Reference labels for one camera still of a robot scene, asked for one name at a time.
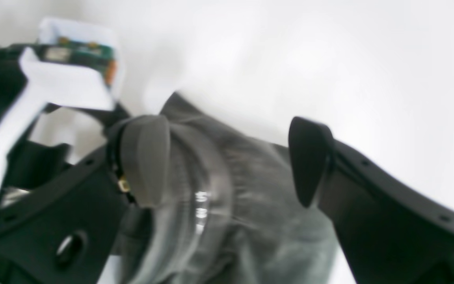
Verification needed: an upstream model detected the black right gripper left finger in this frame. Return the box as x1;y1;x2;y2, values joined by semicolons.
0;116;171;284

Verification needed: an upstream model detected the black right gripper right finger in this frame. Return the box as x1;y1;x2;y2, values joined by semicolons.
288;117;454;284

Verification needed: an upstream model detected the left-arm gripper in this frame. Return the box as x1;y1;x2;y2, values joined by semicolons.
0;47;115;187

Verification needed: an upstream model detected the dark grey T-shirt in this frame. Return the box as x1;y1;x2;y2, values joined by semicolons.
119;93;337;284

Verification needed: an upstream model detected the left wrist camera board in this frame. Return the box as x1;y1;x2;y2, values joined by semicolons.
37;17;125;99

